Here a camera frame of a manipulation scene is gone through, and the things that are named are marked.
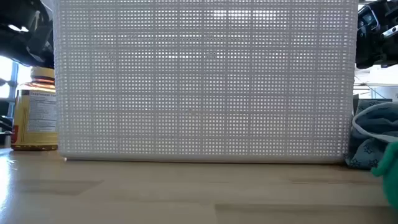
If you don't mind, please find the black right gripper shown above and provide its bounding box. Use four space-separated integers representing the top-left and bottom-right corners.
356 0 398 69

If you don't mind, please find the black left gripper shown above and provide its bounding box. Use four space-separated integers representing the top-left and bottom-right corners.
0 0 55 69

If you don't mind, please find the brown vitamin bottle yellow cap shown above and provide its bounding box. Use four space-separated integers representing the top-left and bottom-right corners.
11 66 59 152

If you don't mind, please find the teal green bandage roll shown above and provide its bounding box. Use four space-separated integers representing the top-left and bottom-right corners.
370 141 398 209

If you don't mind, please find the white perforated plastic basket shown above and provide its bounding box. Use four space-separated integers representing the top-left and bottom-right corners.
52 0 359 164

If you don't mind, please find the blue patterned cloth cap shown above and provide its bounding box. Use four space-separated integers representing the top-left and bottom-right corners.
344 98 398 170

